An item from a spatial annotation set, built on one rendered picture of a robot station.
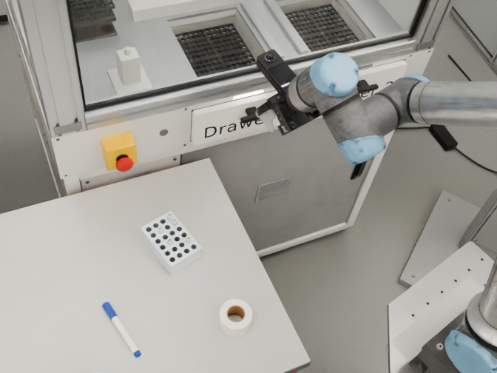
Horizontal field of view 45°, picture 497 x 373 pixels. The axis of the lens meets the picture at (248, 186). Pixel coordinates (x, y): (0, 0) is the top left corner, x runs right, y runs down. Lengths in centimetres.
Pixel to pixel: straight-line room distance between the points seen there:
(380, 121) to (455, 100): 13
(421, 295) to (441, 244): 104
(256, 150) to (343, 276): 80
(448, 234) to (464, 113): 151
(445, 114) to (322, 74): 22
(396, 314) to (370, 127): 51
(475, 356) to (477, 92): 42
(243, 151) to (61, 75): 60
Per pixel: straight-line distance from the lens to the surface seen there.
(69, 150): 142
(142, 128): 143
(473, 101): 103
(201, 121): 145
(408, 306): 143
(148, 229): 140
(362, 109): 106
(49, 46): 121
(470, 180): 279
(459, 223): 257
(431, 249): 245
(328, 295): 227
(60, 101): 131
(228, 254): 140
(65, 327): 134
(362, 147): 106
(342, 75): 104
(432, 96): 108
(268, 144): 169
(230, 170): 171
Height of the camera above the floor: 197
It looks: 53 degrees down
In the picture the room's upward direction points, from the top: 10 degrees clockwise
